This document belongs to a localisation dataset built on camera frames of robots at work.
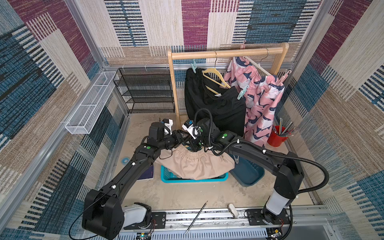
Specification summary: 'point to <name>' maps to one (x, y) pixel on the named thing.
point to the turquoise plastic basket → (169, 176)
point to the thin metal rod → (196, 218)
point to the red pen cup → (274, 139)
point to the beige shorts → (195, 164)
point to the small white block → (232, 210)
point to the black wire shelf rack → (146, 90)
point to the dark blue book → (148, 174)
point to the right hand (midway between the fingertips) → (189, 142)
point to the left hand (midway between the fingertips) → (189, 135)
